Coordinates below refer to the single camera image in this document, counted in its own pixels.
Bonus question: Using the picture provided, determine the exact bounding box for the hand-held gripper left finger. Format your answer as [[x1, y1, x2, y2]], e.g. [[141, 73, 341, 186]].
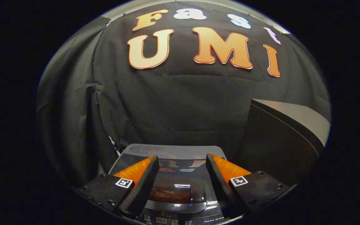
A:
[[77, 155, 160, 218]]

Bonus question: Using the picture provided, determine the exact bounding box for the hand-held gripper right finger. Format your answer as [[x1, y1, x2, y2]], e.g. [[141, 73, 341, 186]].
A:
[[206, 153, 290, 218]]

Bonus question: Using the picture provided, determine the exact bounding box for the dark glass washing machine lid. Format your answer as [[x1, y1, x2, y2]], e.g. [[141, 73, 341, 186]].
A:
[[110, 153, 216, 213]]

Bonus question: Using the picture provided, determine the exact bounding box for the grey cabinet with dark top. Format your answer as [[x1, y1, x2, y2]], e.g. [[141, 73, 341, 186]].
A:
[[235, 99, 331, 188]]

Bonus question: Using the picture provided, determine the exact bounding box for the grey washing machine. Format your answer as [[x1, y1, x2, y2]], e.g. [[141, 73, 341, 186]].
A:
[[108, 144, 230, 225]]

